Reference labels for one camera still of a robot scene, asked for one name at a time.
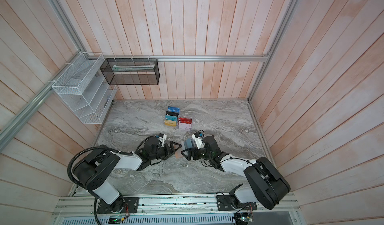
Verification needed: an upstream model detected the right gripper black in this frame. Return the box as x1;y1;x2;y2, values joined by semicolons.
182;144;213;160

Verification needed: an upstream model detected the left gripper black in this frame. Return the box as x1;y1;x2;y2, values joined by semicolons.
149;141;182;160

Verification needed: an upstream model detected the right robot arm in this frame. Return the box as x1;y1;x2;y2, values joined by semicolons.
181;132;291;210

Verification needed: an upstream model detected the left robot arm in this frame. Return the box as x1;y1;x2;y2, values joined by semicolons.
67;134;182;213

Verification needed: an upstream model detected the yellow VIP card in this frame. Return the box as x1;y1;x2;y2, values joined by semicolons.
164;119;178;127

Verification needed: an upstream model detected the white pink card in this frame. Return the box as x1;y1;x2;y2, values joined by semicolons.
178;123;192;131

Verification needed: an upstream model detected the red card on stand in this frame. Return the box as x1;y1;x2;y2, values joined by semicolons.
178;117;192;124

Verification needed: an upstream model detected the teal VIP card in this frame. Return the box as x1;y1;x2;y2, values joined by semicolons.
165;115;178;122

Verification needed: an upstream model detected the black card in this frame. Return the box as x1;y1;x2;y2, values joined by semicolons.
166;111;179;117

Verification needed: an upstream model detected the blue card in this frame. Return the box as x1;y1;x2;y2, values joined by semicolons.
167;106;180;113

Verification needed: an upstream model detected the black mesh basket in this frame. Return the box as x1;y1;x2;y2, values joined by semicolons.
100;58;160;85

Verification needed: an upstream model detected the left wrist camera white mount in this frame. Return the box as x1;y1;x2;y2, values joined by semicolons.
157;133;167;147

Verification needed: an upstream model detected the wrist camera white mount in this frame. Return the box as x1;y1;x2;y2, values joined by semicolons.
157;133;167;147
192;130;204;149

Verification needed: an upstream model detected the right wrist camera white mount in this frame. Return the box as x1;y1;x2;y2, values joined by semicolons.
192;130;204;149

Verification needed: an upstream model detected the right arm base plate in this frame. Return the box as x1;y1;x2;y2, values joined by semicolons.
215;193;257;211

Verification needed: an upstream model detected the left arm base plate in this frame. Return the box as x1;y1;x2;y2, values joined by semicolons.
96;197;140;214

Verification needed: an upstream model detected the black corrugated cable hose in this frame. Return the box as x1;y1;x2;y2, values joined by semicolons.
66;145;134;225

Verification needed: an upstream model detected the aluminium front rail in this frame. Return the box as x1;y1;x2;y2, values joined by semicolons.
50;191;301;218

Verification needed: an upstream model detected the white wire mesh shelf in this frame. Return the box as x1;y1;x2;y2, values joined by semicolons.
52;52;118;124

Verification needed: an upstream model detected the horizontal aluminium wall rail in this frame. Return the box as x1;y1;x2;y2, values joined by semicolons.
103;55;269;62

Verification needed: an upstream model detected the left aluminium wall rail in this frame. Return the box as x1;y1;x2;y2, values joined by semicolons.
1;52;82;151

